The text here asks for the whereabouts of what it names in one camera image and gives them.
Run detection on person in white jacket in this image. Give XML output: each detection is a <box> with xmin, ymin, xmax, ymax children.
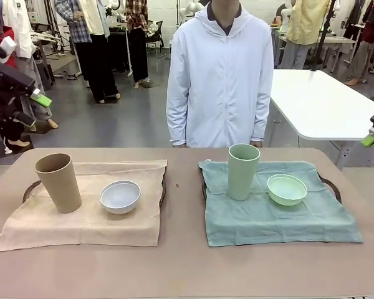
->
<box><xmin>165</xmin><ymin>0</ymin><xmax>274</xmax><ymax>148</ymax></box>

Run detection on tall green cup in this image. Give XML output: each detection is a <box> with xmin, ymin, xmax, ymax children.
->
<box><xmin>227</xmin><ymin>143</ymin><xmax>261</xmax><ymax>201</ymax></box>

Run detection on beige cloth mat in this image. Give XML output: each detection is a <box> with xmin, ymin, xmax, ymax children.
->
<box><xmin>0</xmin><ymin>159</ymin><xmax>168</xmax><ymax>252</ymax></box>

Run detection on white bowl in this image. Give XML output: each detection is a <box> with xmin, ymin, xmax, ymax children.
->
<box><xmin>98</xmin><ymin>180</ymin><xmax>141</xmax><ymax>215</ymax></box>

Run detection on mannequin yellow shirt grey trousers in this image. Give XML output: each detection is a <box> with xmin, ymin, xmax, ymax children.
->
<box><xmin>279</xmin><ymin>0</ymin><xmax>332</xmax><ymax>70</ymax></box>

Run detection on green cloth mat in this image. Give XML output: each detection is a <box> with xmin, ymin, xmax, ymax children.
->
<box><xmin>198</xmin><ymin>158</ymin><xmax>364</xmax><ymax>248</ymax></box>

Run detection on green bowl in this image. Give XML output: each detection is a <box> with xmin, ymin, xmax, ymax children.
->
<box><xmin>266</xmin><ymin>174</ymin><xmax>309</xmax><ymax>206</ymax></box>

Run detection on white table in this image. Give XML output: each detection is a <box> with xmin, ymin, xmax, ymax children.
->
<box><xmin>269</xmin><ymin>69</ymin><xmax>374</xmax><ymax>171</ymax></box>

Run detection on dark brown handled tray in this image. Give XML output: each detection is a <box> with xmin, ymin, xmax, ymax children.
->
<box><xmin>201</xmin><ymin>173</ymin><xmax>343</xmax><ymax>204</ymax></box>
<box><xmin>22</xmin><ymin>169</ymin><xmax>168</xmax><ymax>208</ymax></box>

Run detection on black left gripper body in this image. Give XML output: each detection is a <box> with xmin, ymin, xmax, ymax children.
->
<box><xmin>0</xmin><ymin>57</ymin><xmax>36</xmax><ymax>125</ymax></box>

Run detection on mannequin brown plaid shirt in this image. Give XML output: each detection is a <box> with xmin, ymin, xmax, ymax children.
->
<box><xmin>125</xmin><ymin>0</ymin><xmax>159</xmax><ymax>90</ymax></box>

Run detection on mannequin in blue plaid shirt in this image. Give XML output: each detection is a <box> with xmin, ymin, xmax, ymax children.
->
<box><xmin>54</xmin><ymin>0</ymin><xmax>93</xmax><ymax>45</ymax></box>

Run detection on mannequin yellow shirt black trousers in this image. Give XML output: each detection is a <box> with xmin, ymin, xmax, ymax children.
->
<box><xmin>77</xmin><ymin>0</ymin><xmax>120</xmax><ymax>104</ymax></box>

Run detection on person's left forearm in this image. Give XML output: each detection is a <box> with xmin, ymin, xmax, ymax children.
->
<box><xmin>250</xmin><ymin>98</ymin><xmax>271</xmax><ymax>145</ymax></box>

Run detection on tall beige cup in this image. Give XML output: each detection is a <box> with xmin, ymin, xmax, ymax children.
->
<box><xmin>34</xmin><ymin>153</ymin><xmax>83</xmax><ymax>214</ymax></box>

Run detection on black pole stand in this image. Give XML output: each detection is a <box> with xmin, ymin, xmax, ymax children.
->
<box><xmin>310</xmin><ymin>0</ymin><xmax>336</xmax><ymax>73</ymax></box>

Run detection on mannequin dark top grey trousers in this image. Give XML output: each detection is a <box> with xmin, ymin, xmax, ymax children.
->
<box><xmin>343</xmin><ymin>0</ymin><xmax>374</xmax><ymax>87</ymax></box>

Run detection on black office chair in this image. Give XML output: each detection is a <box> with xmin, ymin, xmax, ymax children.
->
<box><xmin>145</xmin><ymin>20</ymin><xmax>165</xmax><ymax>52</ymax></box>

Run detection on person's right forearm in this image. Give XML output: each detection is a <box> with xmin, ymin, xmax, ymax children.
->
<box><xmin>165</xmin><ymin>101</ymin><xmax>188</xmax><ymax>146</ymax></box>

